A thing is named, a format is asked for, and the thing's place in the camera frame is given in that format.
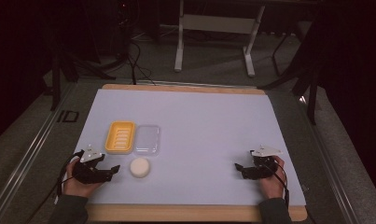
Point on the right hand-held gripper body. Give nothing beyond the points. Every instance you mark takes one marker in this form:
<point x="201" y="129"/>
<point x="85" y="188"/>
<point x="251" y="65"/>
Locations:
<point x="261" y="165"/>

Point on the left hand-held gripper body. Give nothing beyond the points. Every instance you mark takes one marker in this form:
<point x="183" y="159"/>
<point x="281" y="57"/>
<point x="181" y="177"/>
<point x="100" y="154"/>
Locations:
<point x="88" y="169"/>

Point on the round white soap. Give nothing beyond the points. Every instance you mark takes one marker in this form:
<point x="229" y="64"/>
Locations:
<point x="140" y="167"/>

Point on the yellow soap dish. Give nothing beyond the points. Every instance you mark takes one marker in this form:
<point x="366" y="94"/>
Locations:
<point x="120" y="137"/>

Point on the clear plastic container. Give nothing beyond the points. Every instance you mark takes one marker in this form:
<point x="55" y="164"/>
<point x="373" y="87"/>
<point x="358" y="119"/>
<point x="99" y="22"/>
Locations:
<point x="147" y="139"/>

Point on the person's left hand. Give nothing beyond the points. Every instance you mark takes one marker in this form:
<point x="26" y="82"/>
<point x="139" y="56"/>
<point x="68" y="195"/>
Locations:
<point x="75" y="183"/>

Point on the person's right hand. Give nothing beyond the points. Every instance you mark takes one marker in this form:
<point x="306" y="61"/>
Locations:
<point x="273" y="183"/>

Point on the white table mat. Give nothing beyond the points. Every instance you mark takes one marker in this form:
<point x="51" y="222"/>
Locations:
<point x="192" y="140"/>

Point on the black metal stand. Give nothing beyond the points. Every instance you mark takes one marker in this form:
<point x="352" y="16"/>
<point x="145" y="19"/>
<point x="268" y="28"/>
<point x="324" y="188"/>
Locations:
<point x="300" y="77"/>

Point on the black tripod stand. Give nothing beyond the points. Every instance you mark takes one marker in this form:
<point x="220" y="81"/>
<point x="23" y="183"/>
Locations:
<point x="69" y="65"/>

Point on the white metal stand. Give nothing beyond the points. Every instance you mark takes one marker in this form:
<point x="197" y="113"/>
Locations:
<point x="218" y="34"/>

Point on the aluminium floor rail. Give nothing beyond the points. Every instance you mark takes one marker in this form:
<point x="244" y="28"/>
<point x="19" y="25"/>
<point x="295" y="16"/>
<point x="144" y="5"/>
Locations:
<point x="27" y="155"/>
<point x="328" y="161"/>

